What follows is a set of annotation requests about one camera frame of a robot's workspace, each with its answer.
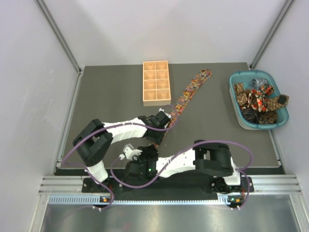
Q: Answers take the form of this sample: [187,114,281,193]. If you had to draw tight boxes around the red floral tie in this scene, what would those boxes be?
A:
[248,84,274,112]

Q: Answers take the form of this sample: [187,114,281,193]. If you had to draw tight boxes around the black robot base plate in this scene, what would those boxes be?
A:
[82,169,254,197]

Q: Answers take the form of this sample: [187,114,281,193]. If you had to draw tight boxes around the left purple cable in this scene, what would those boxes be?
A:
[62,104,180,210]

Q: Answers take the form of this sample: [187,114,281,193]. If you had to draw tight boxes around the grey slotted cable duct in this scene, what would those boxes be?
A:
[48,193,244,205]

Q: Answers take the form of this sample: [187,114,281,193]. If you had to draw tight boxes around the teal plastic basket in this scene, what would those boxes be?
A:
[229,70,289,130]

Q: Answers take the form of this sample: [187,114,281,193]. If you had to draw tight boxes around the wooden eight-compartment box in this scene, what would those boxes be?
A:
[142,60,171,106]

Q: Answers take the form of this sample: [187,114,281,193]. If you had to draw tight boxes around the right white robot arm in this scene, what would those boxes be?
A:
[124,140,243,193]

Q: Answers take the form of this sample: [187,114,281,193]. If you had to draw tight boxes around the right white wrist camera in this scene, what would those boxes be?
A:
[119,144,142,160]

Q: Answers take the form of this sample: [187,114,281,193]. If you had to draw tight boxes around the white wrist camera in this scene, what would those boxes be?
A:
[119,144,142,160]
[157,108,171,128]

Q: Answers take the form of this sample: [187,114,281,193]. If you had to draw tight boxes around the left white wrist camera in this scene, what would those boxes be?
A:
[157,108,171,128]

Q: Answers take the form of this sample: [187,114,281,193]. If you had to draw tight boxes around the blue grey tie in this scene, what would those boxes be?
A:
[249,78,267,89]

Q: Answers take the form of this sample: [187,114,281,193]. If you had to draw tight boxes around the colourful banana print tie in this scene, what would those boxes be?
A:
[149,69,212,147]

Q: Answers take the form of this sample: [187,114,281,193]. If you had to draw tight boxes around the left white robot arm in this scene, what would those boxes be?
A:
[73,109,171,192]

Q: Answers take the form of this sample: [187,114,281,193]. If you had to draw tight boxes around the dark rolled tie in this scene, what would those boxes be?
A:
[241,107,258,124]

